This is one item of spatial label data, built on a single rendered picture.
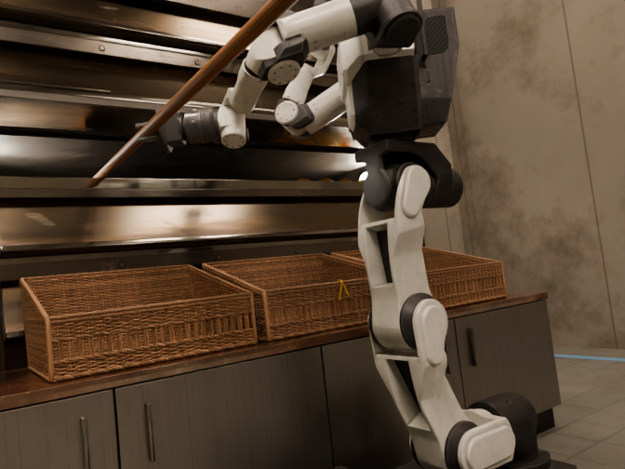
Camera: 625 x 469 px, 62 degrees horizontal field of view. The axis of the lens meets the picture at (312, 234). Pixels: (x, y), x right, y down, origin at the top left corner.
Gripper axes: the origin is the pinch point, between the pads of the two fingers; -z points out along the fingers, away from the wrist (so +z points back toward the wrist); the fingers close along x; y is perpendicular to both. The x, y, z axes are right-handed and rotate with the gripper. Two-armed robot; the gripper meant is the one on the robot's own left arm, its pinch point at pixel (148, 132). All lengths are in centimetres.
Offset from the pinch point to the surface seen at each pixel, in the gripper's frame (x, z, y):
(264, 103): -32, 26, 79
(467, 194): -13, 180, 326
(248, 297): 47, 21, 16
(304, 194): 7, 39, 89
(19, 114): -17, -48, 24
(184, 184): 4, -6, 58
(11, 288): 37, -55, 26
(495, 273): 50, 115, 82
